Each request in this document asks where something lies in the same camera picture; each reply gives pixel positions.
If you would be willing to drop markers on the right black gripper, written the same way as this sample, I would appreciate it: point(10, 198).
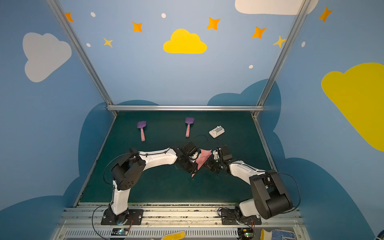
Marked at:
point(212, 163)

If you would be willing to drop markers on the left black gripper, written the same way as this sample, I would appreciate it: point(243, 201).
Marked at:
point(190, 163)

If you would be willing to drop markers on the pink square paper sheet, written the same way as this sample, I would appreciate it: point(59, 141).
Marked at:
point(203, 157)

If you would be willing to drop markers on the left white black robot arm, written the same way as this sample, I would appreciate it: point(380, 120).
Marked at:
point(128, 170)

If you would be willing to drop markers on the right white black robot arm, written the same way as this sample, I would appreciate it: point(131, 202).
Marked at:
point(270, 197)

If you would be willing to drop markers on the white small plastic device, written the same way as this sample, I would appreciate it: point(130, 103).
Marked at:
point(219, 130)

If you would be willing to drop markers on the right purple pink spatula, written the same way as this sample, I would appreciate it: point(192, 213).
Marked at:
point(189, 121)

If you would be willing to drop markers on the purple pink spatula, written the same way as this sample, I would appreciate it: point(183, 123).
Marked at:
point(141, 125)
point(189, 121)

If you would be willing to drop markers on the left purple pink spatula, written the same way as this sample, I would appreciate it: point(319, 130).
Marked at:
point(141, 125)

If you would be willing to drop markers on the right green circuit board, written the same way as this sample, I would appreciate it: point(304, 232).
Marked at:
point(245, 234)

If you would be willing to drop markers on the green circuit board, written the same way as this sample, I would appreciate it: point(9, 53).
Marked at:
point(245, 234)
point(120, 232)

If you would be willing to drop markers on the yellow glove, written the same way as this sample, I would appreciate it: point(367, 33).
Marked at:
point(174, 236)

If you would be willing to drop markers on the blue white glove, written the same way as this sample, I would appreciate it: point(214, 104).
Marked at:
point(277, 235)

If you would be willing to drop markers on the left green circuit board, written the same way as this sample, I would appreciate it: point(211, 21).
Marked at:
point(120, 232)

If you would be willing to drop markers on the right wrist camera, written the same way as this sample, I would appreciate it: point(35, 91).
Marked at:
point(215, 155)

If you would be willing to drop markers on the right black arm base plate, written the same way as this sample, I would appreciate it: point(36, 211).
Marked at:
point(235, 217)

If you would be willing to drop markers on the aluminium front rail base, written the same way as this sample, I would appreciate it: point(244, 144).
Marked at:
point(198, 220)

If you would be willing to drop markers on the right aluminium frame post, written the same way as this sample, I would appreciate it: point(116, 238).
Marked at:
point(294, 31)

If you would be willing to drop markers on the aluminium frame post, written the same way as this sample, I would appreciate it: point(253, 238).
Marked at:
point(60, 15)
point(294, 31)

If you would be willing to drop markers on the horizontal aluminium frame bar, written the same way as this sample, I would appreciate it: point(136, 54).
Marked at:
point(183, 108)

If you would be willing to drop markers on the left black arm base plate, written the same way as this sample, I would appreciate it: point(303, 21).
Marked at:
point(128, 217)

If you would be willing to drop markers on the left aluminium frame post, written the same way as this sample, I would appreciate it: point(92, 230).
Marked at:
point(60, 15)

